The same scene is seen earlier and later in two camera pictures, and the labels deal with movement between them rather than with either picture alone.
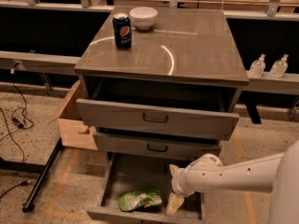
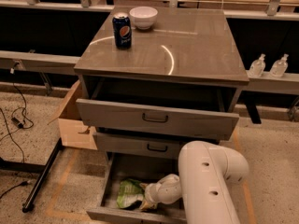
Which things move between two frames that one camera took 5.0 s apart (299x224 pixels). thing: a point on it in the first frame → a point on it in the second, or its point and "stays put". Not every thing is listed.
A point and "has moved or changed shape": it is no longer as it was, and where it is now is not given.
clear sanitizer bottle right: x=279 y=67 stays put
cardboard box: x=74 y=133 stays put
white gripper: x=177 y=180 → x=153 y=192
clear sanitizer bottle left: x=257 y=67 stays put
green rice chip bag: x=143 y=198 has moved or changed shape
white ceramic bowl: x=144 y=18 stays put
